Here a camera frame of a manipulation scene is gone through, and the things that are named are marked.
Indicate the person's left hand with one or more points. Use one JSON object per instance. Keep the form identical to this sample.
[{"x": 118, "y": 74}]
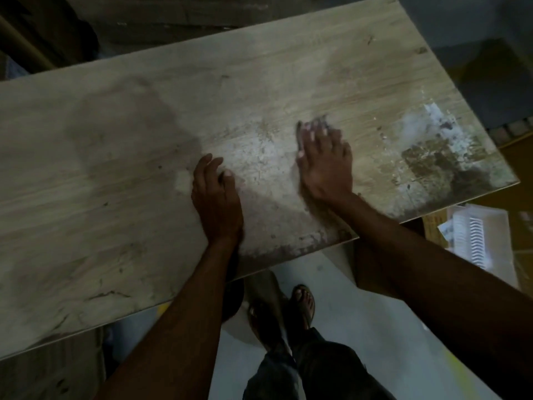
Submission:
[{"x": 216, "y": 208}]

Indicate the person's right hand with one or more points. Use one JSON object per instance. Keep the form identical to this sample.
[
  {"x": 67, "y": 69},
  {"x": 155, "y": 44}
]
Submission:
[{"x": 327, "y": 170}]

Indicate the person's right thumb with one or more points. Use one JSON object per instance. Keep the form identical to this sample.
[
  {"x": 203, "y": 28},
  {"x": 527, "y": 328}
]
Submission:
[{"x": 302, "y": 162}]

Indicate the person's left fingers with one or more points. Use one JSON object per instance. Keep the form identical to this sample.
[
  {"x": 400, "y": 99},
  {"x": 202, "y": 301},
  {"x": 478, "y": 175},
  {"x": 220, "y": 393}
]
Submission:
[{"x": 214, "y": 172}]

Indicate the person's right forearm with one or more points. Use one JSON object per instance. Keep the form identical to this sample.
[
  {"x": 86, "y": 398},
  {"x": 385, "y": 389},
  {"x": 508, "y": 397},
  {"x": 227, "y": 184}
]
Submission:
[{"x": 437, "y": 287}]

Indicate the person's left forearm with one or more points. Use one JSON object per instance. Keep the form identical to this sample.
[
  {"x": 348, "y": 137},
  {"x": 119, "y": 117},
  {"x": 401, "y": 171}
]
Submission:
[{"x": 175, "y": 329}]

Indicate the large light wooden board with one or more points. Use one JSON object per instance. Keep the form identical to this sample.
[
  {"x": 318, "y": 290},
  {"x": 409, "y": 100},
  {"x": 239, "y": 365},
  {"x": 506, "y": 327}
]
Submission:
[{"x": 125, "y": 162}]

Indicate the person's right sandal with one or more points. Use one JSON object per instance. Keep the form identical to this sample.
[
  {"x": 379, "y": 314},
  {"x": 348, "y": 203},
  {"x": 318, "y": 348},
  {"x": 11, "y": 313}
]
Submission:
[{"x": 303, "y": 306}]

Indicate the person's sandal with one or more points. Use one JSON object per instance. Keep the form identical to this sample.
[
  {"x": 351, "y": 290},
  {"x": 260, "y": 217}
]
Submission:
[
  {"x": 303, "y": 306},
  {"x": 266, "y": 324}
]

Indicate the person's left sandal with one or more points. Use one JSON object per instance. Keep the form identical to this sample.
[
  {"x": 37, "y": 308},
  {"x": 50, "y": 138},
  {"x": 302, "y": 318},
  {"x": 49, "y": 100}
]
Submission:
[{"x": 266, "y": 324}]

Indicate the white plastic packet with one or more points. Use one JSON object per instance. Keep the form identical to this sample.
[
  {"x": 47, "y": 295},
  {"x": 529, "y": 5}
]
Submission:
[{"x": 483, "y": 241}]

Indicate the person's dark trousers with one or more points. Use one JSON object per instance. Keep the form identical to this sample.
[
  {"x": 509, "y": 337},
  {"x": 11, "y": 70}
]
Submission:
[{"x": 324, "y": 366}]

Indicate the dark wooden planks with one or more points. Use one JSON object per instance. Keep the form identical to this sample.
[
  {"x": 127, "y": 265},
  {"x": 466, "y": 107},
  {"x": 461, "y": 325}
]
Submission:
[{"x": 37, "y": 29}]

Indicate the grey wooden panel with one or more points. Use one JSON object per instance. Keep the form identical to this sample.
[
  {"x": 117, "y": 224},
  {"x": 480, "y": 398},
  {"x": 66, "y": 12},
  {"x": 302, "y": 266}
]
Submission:
[{"x": 50, "y": 370}]

